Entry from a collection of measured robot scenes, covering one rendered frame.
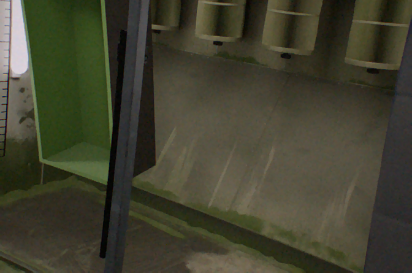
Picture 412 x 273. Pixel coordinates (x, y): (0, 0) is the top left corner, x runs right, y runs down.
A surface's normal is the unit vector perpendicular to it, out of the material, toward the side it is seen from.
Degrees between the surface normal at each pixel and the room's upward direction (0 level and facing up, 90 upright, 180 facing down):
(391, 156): 90
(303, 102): 57
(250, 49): 90
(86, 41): 102
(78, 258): 0
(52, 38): 90
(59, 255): 0
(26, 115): 90
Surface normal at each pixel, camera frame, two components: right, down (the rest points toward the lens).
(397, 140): -0.58, 0.11
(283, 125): -0.43, -0.44
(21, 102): 0.80, 0.22
